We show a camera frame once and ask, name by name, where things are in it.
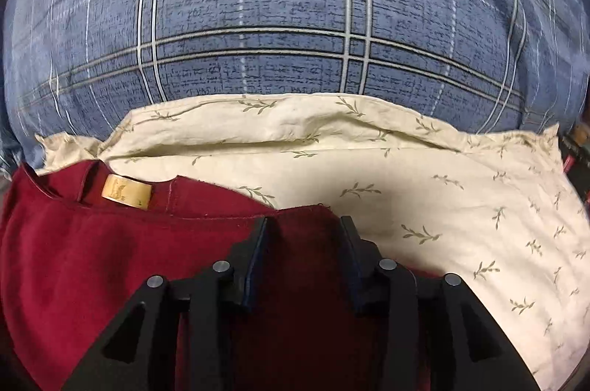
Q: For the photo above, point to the dark red garment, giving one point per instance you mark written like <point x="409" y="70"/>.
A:
<point x="92" y="262"/>

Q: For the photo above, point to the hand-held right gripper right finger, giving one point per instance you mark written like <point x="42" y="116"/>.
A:
<point x="357" y="276"/>

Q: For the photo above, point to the cream leaf-print sheet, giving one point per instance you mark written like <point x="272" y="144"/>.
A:
<point x="415" y="188"/>

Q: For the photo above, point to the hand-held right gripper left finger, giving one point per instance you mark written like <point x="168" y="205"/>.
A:
<point x="251" y="276"/>

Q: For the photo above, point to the blue plaid pillow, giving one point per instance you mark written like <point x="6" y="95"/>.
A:
<point x="295" y="4"/>

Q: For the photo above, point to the dark object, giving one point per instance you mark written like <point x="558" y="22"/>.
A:
<point x="578" y="160"/>

